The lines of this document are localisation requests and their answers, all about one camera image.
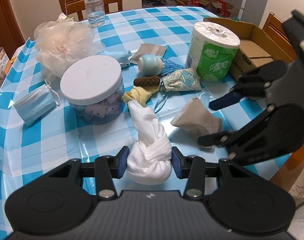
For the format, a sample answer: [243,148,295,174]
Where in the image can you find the green wrapped toilet paper roll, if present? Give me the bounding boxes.
[186,22,240,82]

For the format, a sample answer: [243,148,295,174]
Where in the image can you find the pink mesh bath pouf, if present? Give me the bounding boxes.
[33,13,103,82]

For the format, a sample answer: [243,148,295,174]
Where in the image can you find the blue checkered tablecloth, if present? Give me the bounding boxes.
[0,6,292,240]

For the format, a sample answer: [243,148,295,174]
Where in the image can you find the clear plastic water bottle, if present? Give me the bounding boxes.
[84,0,105,28]

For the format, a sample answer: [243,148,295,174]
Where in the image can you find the jar with white lid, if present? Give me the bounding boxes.
[60,55,125,125]

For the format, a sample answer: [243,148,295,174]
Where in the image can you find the stack of blue face masks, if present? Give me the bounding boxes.
[13,80,61,126]

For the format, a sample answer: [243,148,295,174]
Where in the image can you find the brown knitted scrunchie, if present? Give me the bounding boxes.
[133,76,161,87]

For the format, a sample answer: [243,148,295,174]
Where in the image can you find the grey fabric pouch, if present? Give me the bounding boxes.
[130,43,167,64]

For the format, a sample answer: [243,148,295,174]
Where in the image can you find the yellow cloth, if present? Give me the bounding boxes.
[122,86,159,107]

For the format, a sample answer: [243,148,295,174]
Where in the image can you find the white knotted cloth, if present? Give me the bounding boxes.
[127,100,172,185]

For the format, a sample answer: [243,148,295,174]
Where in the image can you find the blue brocade sachet pouch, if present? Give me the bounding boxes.
[163,68,201,92]

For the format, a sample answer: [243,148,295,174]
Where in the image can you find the wooden chair right side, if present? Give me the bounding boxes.
[262,12,296,60]

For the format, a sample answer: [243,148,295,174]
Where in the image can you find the beige mesh sachet bag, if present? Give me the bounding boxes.
[170,98,223,144]

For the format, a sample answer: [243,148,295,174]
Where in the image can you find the cardboard box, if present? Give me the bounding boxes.
[204,17,296,80]

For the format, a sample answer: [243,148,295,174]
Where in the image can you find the white refrigerator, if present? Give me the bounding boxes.
[240,0,267,26]

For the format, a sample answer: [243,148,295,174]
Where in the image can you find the light blue round toy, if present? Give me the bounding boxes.
[137,54,164,76]

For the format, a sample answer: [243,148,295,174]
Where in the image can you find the red cardboard boxes on floor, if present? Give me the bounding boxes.
[176,0,239,18]

